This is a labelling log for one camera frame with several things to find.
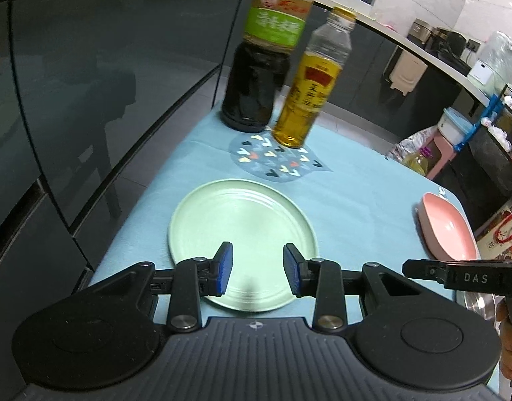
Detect pale green plate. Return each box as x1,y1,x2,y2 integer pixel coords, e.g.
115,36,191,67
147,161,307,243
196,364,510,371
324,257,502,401
168,179,318,312

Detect black mesh rack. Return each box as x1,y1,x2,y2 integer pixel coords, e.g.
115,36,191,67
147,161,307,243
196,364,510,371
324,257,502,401
467,84,512,201

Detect yellow oil jug purple cap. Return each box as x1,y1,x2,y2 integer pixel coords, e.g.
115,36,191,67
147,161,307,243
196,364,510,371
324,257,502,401
404,146,434,177

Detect dark vinegar bottle green label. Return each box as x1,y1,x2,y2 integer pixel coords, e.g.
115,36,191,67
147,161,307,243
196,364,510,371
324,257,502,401
221,0,314,132

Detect person's right hand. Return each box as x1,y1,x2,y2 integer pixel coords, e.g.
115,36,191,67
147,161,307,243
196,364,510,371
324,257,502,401
496,296,512,381

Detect yellow cooking oil bottle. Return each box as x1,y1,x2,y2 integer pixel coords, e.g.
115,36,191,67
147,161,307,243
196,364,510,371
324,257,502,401
272,6,357,149

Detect red gift bag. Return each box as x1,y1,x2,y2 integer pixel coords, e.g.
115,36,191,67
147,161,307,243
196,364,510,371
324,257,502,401
475,209,512,262

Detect white container with blue lid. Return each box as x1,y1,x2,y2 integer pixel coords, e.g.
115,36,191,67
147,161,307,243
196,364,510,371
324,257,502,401
437,107,476,145

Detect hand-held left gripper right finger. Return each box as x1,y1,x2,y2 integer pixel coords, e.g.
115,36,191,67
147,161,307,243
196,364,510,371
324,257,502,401
283,243,424,330

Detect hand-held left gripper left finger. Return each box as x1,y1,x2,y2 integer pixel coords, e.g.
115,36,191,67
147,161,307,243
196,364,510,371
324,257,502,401
131,241,234,330

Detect white plastic bags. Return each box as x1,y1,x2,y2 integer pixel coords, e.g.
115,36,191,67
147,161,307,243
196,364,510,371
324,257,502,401
482,86,512,151

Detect blue plastic clamp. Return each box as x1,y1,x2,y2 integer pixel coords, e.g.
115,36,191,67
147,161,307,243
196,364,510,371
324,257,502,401
454,94,503,151

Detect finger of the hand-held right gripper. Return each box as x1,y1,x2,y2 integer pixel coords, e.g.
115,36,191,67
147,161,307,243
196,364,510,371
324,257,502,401
402,259,449,288

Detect light blue printed tablecloth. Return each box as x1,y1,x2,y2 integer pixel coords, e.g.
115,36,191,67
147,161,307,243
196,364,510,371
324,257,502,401
89,111,501,389

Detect pink stool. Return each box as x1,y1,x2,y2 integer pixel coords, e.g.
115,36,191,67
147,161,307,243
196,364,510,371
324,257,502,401
423,129,457,178

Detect white appliance under plastic cover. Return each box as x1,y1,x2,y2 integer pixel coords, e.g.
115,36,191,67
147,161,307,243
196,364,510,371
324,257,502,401
467,31,512,95

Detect beige hanging trash bin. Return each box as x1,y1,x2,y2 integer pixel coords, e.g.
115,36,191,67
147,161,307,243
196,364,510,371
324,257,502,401
383,46,428,97

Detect pink plate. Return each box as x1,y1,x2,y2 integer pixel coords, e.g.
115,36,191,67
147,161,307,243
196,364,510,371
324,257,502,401
413,192,479,260

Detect stainless steel bowl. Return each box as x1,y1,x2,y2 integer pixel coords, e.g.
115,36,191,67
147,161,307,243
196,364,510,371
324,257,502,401
461,290,497,322

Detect white kitchen countertop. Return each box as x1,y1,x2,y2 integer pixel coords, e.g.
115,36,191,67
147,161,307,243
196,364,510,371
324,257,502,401
310,0,491,106

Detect black countertop appliance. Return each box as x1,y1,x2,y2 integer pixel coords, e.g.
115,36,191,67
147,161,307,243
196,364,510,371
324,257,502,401
431,27,470,72

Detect silver rice cooker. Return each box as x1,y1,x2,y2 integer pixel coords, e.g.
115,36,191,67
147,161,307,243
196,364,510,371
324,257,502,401
408,19,436,45

